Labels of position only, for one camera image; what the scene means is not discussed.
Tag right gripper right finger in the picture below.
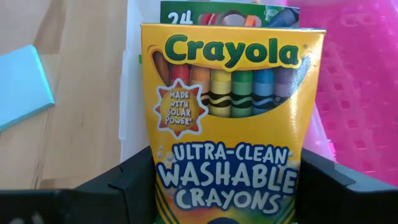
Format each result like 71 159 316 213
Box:
297 147 398 224

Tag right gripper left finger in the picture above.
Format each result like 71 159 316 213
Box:
58 144 156 224

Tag yellow Crayola crayon box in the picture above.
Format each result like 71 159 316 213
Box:
140 0 327 224

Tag light blue sticky note pad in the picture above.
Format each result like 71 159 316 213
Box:
0 44 56 132

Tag clear pencil box pink lid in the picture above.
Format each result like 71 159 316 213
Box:
119 0 398 187

